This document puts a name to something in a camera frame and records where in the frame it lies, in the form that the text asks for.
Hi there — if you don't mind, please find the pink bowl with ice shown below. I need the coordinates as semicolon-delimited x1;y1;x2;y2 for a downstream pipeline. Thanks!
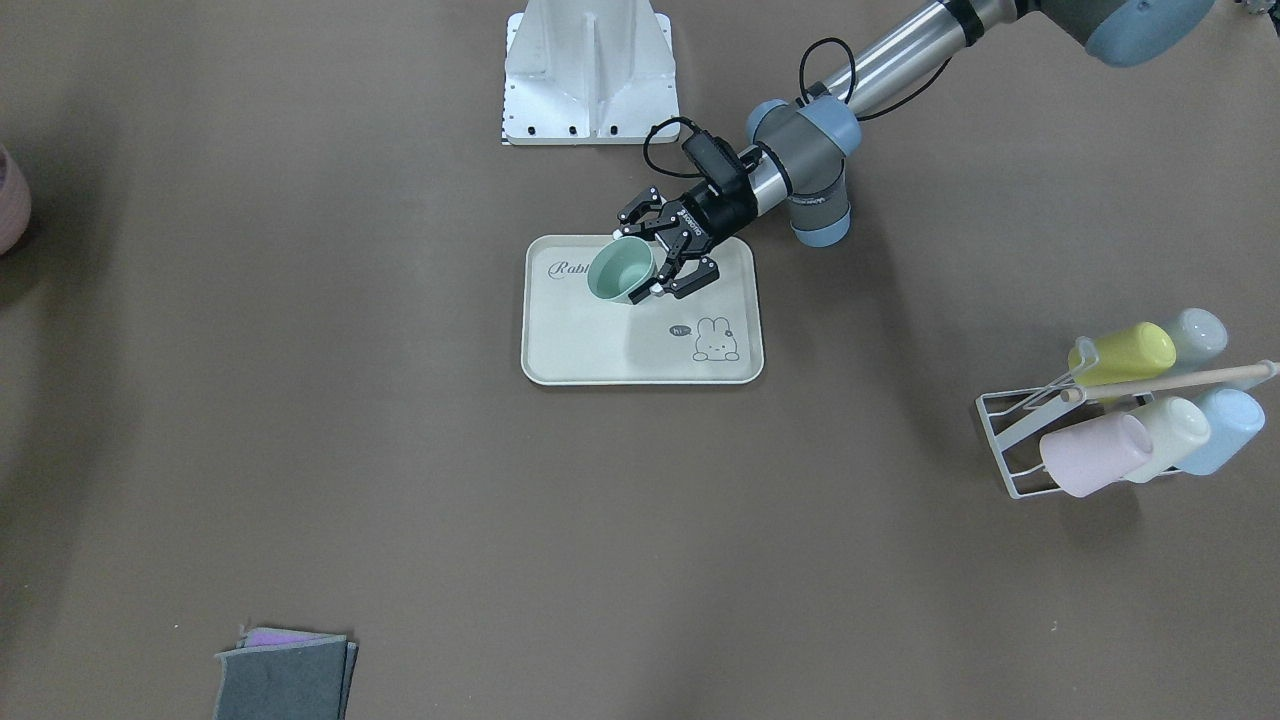
0;146;32;255

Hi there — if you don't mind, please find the grey cup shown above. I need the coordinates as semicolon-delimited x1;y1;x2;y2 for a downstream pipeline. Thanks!
1160;307;1230;373

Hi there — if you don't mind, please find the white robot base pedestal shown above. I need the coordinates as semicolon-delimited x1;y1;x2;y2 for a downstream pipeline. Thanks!
500;1;680;146

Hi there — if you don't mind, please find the yellow cup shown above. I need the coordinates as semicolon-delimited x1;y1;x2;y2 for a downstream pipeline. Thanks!
1068;322;1178;386

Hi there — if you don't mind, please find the light blue cup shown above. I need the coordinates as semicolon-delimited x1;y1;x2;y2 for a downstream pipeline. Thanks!
1175;387;1266;477

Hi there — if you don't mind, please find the green cup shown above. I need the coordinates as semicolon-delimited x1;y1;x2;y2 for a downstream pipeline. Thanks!
588;236;657;305

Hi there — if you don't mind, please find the white wire cup rack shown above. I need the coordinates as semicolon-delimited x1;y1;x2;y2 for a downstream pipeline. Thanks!
974;360;1277;500

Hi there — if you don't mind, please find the grey folded cloth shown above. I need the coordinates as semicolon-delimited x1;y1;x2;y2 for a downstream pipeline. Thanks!
212;626;358;719

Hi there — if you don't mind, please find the pink cup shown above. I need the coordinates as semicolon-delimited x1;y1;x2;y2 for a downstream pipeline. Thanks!
1038;413;1152;498

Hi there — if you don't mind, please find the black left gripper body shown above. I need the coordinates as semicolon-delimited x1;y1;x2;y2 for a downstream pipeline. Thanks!
672;179;759;258

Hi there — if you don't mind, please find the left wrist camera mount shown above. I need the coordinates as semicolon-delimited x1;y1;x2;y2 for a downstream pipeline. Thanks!
681;129;750;195

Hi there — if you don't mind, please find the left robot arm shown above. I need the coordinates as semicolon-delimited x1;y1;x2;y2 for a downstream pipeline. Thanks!
588;1;1211;304

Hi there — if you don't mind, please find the cream white cup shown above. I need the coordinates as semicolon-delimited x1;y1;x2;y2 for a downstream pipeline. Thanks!
1123;396;1212;483

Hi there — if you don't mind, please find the cream rabbit tray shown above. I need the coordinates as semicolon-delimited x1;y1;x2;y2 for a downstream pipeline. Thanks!
520;234;765;386

